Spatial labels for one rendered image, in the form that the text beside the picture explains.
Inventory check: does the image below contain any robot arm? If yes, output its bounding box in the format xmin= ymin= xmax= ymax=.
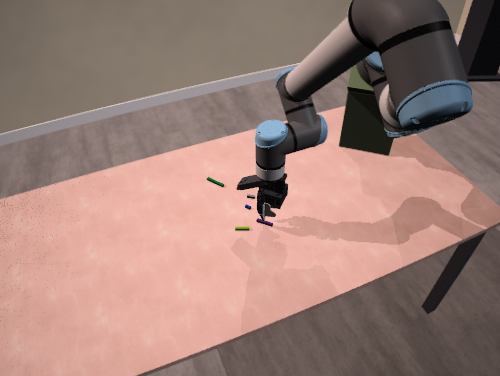
xmin=237 ymin=0 xmax=473 ymax=190

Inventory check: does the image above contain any purple rod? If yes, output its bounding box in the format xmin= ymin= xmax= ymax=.
xmin=256 ymin=218 xmax=273 ymax=226

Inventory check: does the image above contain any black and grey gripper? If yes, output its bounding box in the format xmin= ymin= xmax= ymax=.
xmin=257 ymin=173 xmax=288 ymax=222

